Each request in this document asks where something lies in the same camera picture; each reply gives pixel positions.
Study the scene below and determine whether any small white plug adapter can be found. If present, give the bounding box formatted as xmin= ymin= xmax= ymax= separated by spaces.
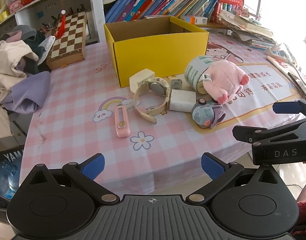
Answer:
xmin=170 ymin=79 xmax=182 ymax=90

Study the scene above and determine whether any row of books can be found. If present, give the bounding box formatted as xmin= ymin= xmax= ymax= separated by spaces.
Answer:
xmin=103 ymin=0 xmax=244 ymax=24

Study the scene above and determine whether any red tassel ornament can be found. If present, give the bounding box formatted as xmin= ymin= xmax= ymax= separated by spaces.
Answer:
xmin=55 ymin=9 xmax=66 ymax=39

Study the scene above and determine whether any blue water bottle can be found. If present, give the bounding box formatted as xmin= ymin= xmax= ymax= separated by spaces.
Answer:
xmin=0 ymin=158 xmax=22 ymax=200

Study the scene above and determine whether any grey toy truck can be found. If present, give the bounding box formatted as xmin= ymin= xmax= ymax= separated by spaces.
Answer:
xmin=191 ymin=98 xmax=226 ymax=129

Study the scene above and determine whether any pink checkered tablecloth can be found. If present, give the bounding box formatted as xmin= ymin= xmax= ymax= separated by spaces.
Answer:
xmin=20 ymin=34 xmax=303 ymax=194

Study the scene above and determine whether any orange white toothpaste box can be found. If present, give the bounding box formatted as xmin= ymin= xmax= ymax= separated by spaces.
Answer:
xmin=181 ymin=15 xmax=208 ymax=25

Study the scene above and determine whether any stack of papers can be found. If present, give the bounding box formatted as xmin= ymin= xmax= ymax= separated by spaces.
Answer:
xmin=219 ymin=9 xmax=306 ymax=95

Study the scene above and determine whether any pile of clothes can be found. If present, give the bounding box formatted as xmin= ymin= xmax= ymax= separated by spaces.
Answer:
xmin=0 ymin=25 xmax=55 ymax=138

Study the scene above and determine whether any clear packing tape roll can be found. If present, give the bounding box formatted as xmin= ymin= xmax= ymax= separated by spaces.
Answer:
xmin=184 ymin=55 xmax=215 ymax=94

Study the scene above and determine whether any large white charger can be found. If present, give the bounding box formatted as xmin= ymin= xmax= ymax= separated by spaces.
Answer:
xmin=169 ymin=89 xmax=196 ymax=113

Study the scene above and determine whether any yellow cardboard box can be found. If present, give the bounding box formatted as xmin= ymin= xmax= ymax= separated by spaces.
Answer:
xmin=103 ymin=16 xmax=209 ymax=88

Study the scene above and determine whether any pink utility knife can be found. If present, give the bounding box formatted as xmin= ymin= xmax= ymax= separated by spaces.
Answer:
xmin=114 ymin=104 xmax=131 ymax=138

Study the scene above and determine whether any pink plush pig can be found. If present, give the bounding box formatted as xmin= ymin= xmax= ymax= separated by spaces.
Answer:
xmin=202 ymin=60 xmax=250 ymax=105

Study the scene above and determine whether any white rectangular eraser block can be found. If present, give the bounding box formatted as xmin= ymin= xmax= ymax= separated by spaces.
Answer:
xmin=129 ymin=69 xmax=155 ymax=94

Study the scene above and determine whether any wooden chessboard box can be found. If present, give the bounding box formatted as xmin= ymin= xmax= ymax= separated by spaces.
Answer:
xmin=46 ymin=12 xmax=87 ymax=70

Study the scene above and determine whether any cream wrist watch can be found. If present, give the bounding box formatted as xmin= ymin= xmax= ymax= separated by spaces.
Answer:
xmin=133 ymin=77 xmax=171 ymax=124

